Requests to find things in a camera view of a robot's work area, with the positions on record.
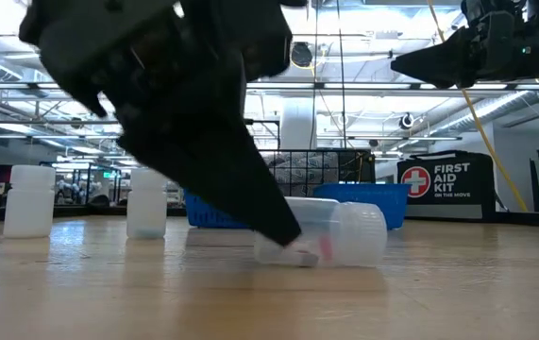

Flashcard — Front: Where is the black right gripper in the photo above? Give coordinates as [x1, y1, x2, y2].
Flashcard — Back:
[390, 0, 539, 90]

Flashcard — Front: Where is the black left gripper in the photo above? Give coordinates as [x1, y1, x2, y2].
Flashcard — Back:
[18, 0, 302, 247]

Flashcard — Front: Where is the white plastic pill bottle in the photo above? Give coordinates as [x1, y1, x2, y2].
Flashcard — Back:
[126, 168, 169, 240]
[3, 164, 57, 239]

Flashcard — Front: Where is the clear pill bottle with pills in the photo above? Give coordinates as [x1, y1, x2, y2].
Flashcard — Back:
[253, 196, 389, 269]

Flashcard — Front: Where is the blue plastic basket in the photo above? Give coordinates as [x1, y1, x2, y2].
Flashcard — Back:
[313, 182, 411, 231]
[183, 188, 251, 230]

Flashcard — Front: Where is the white building column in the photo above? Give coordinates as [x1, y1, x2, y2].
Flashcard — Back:
[280, 96, 317, 152]

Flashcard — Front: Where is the black first aid kit bag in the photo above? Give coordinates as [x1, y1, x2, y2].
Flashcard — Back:
[396, 150, 497, 221]

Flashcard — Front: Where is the silver ventilation duct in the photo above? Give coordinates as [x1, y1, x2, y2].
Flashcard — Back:
[429, 89, 534, 138]

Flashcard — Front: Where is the black distant gantry frame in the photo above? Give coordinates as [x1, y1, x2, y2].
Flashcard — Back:
[244, 118, 282, 152]

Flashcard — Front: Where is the black ceiling cable reel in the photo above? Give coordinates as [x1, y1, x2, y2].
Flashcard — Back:
[397, 111, 416, 131]
[290, 41, 314, 69]

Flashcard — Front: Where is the yellow cable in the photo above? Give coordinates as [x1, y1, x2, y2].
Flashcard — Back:
[427, 0, 530, 213]

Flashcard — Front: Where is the black wire basket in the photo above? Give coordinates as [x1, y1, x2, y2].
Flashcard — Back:
[259, 148, 377, 198]

